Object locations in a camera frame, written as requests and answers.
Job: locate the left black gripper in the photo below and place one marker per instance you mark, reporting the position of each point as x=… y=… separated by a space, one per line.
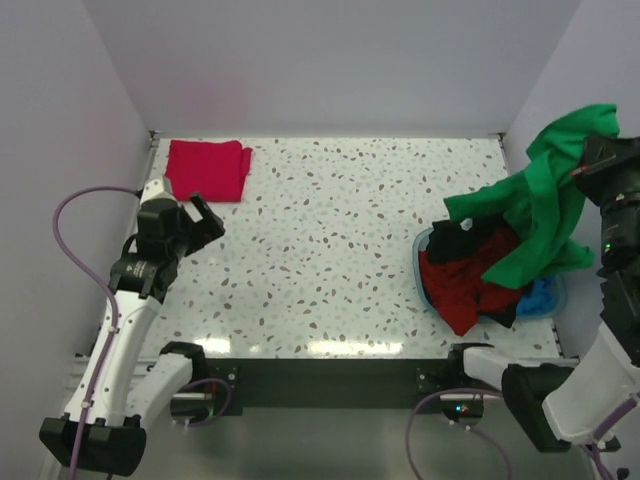
x=202 y=233

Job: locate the translucent blue laundry basket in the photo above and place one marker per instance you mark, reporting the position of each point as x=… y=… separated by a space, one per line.
x=420 y=244

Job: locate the folded pink red t-shirt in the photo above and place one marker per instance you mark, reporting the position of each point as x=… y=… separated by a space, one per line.
x=217 y=171

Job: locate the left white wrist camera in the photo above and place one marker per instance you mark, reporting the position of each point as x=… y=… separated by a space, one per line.
x=157 y=188

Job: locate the bright blue t-shirt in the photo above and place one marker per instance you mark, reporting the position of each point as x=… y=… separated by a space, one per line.
x=539 y=298

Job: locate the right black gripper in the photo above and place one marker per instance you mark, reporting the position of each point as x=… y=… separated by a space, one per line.
x=600 y=152

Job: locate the green t-shirt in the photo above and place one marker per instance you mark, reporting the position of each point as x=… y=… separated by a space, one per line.
x=541 y=203

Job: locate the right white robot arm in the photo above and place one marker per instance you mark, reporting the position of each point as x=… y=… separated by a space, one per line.
x=560 y=406

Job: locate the dark red t-shirt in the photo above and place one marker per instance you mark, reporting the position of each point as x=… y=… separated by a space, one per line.
x=458 y=291

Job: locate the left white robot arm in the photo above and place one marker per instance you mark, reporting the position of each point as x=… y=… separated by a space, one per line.
x=103 y=428

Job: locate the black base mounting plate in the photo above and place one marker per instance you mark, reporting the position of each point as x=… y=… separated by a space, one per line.
x=335 y=383

